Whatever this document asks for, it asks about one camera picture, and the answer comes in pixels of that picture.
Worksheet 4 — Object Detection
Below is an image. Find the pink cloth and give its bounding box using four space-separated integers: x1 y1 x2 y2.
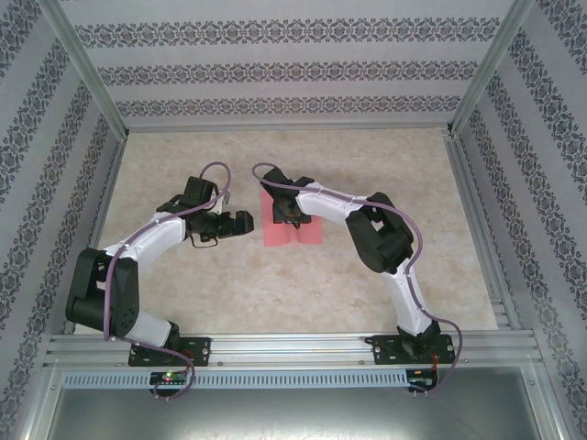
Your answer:
259 191 324 249

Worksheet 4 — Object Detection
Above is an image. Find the grey sheet metal tray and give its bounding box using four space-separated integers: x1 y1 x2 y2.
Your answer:
17 366 568 440

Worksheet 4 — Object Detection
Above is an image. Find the circuit board with green light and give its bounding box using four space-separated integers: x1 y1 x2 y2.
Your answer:
150 370 188 386

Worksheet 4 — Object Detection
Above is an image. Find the thin aluminium wall rail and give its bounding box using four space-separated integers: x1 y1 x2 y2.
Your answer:
121 119 455 135

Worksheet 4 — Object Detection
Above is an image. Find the aluminium table side rail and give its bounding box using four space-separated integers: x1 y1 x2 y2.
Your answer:
442 130 523 331
62 132 130 336

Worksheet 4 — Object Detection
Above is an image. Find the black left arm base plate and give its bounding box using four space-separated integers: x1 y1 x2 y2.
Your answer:
127 336 213 368

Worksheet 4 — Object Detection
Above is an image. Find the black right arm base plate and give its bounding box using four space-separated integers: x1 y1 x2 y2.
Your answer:
365 334 456 367

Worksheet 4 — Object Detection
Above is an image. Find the grey slotted cable duct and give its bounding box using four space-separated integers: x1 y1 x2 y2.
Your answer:
61 369 409 389

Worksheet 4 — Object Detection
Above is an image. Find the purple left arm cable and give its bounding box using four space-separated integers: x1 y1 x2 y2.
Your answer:
104 162 233 403

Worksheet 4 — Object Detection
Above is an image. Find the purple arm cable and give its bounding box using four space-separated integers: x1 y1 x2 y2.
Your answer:
250 161 463 398
104 162 233 403

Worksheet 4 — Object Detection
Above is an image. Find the aluminium frame post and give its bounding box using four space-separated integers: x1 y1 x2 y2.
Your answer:
38 0 130 141
447 0 537 137

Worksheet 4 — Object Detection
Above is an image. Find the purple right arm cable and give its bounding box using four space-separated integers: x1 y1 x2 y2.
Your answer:
250 161 463 398

